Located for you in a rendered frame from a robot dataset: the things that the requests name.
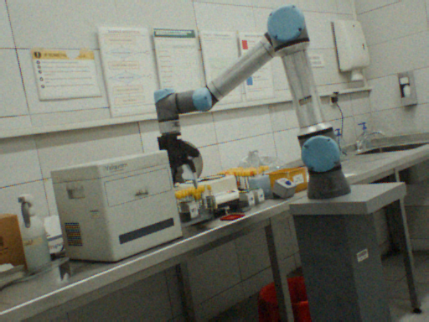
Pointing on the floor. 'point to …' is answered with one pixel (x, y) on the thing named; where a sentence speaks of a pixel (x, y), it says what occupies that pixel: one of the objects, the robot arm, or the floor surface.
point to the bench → (243, 311)
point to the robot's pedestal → (342, 267)
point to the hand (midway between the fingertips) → (185, 189)
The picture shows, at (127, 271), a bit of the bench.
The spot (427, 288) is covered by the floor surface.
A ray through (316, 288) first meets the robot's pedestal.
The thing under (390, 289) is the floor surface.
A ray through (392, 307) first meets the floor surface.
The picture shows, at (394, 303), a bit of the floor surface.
